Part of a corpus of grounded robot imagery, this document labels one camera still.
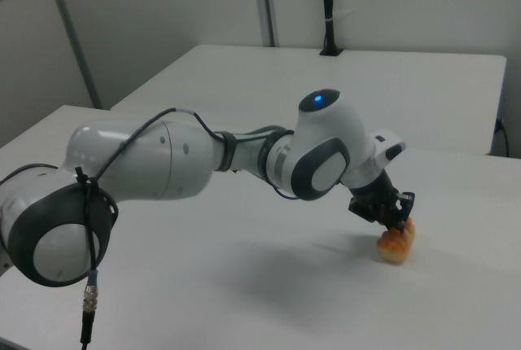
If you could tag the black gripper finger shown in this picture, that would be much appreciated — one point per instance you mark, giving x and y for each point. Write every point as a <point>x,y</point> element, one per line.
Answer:
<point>405,224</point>
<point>391,226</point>

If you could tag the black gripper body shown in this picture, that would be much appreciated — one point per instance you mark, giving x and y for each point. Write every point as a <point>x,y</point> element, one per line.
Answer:
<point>372,199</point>

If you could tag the orange glazed bread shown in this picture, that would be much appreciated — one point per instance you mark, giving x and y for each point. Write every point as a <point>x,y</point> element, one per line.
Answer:
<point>395,249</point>

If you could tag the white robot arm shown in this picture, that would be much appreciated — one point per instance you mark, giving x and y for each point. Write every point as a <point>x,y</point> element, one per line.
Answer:
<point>183,163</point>

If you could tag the white adjacent table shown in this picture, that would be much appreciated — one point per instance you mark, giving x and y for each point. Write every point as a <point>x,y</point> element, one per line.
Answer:
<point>366,81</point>

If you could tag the black camera pole with base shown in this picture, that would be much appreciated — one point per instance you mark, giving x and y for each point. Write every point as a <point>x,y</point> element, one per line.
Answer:
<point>328,0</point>

